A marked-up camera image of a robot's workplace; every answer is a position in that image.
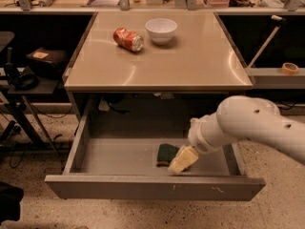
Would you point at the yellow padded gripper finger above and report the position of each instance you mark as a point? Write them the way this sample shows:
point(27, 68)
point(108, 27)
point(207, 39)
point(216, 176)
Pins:
point(185, 157)

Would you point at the green and yellow sponge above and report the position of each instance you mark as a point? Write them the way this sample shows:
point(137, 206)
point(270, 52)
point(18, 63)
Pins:
point(166, 153)

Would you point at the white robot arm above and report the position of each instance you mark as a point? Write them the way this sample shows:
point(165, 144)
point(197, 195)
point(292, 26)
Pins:
point(241, 118)

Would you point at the open grey top drawer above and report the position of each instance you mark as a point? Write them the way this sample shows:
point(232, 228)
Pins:
point(114, 155)

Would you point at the grey counter cabinet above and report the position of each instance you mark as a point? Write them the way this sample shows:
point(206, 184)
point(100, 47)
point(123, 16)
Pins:
point(199, 59)

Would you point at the red crushed soda can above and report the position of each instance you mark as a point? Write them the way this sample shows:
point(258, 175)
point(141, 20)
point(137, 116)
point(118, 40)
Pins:
point(129, 40)

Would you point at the white ceramic bowl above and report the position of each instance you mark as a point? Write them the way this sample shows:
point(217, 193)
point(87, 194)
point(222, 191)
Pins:
point(161, 30)

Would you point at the roll of tan tape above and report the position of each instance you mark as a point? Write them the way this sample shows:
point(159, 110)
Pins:
point(289, 68)

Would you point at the white stick with black tip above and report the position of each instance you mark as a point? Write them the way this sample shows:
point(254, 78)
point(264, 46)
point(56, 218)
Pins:
point(279, 21)

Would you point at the black side table stand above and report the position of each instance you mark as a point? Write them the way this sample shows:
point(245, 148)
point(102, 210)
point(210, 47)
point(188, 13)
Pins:
point(17, 110)

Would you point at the black box with label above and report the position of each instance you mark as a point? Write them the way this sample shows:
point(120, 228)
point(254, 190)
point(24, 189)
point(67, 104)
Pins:
point(48, 63)

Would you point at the black headphones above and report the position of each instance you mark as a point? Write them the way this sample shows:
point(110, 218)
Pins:
point(21, 81)

